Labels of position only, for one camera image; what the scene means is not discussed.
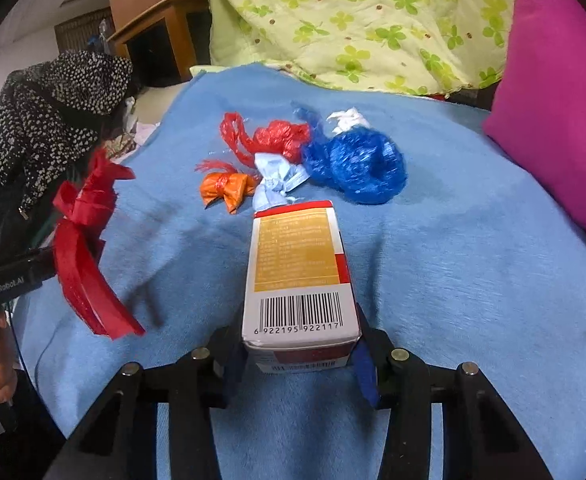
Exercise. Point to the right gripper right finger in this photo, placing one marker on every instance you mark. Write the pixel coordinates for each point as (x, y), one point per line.
(482, 437)

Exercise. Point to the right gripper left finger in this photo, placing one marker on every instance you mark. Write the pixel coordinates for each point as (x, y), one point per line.
(116, 438)

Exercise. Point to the orange white medicine box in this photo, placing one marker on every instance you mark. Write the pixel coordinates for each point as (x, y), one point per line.
(300, 311)

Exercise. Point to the person left hand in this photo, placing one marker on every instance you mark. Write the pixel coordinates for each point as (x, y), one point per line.
(8, 376)

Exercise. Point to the black white floral garment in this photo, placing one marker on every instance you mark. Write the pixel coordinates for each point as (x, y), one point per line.
(53, 116)

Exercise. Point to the blue towel blanket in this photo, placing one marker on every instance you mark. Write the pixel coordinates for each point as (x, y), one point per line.
(472, 261)

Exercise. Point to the beige patterned cloth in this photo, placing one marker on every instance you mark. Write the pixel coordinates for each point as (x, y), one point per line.
(119, 146)

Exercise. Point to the pink cloth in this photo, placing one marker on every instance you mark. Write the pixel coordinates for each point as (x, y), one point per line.
(142, 132)

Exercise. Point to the orange plastic bag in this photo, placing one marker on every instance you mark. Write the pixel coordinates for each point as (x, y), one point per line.
(223, 181)

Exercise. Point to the blue plastic bag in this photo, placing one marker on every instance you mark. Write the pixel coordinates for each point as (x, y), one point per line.
(364, 164)

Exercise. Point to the light blue face mask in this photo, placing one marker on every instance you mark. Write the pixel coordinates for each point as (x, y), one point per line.
(279, 177)

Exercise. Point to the wooden bedside cabinet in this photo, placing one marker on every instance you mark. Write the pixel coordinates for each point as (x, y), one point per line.
(156, 36)

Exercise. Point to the small red plastic bag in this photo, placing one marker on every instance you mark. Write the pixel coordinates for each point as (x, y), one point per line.
(279, 138)

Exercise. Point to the magenta pillow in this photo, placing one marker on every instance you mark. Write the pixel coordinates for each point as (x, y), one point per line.
(538, 116)

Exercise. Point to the white plastic bag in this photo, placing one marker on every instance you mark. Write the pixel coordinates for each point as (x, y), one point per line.
(344, 120)

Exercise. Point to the green clover quilt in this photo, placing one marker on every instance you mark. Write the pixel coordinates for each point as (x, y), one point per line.
(418, 47)

